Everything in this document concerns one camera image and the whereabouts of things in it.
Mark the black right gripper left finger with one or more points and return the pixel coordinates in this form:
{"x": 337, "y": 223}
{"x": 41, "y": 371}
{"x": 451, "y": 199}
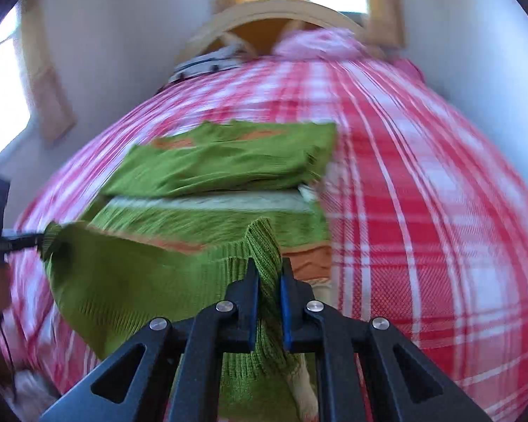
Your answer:
{"x": 168, "y": 371}

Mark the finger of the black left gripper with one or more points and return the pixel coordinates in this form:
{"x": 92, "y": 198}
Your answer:
{"x": 12, "y": 241}

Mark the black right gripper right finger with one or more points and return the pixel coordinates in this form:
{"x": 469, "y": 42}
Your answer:
{"x": 367, "y": 370}

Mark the green striped knit sweater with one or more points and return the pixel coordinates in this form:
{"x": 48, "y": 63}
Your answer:
{"x": 178, "y": 221}

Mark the person's left hand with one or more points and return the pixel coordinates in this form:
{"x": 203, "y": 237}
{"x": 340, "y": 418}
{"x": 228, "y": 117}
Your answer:
{"x": 5, "y": 287}

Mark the tan side window curtain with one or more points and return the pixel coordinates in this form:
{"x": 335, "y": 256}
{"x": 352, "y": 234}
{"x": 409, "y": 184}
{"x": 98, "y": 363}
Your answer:
{"x": 47, "y": 103}

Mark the red white plaid bedspread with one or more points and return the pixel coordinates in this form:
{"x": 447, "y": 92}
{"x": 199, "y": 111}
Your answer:
{"x": 429, "y": 222}

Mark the cream wooden headboard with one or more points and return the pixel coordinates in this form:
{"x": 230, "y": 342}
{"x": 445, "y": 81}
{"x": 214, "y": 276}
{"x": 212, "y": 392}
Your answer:
{"x": 262, "y": 22}

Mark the grey white patterned pillow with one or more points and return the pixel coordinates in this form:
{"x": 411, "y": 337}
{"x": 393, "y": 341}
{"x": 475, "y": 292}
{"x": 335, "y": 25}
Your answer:
{"x": 224, "y": 59}

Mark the pink crumpled blanket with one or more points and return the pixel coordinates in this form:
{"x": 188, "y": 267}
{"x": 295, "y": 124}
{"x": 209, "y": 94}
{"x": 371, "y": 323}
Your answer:
{"x": 328, "y": 44}

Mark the tan right window curtain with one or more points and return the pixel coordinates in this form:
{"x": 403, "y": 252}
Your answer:
{"x": 384, "y": 25}

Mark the side window with frame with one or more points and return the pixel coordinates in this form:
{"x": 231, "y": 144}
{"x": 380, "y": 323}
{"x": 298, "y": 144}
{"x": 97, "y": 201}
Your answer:
{"x": 14, "y": 110}

